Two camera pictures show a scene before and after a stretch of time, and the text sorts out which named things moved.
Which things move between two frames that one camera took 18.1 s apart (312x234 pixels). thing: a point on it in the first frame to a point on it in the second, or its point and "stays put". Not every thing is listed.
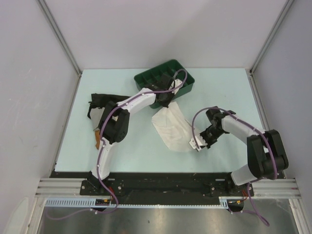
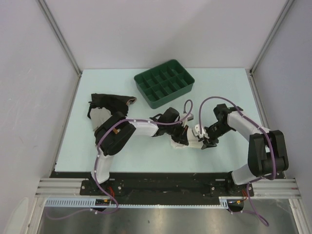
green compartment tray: x=174 y=68 stays put
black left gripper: x=166 y=104 to x=181 y=137
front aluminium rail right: x=276 y=188 stays put
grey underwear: x=96 y=114 stays put
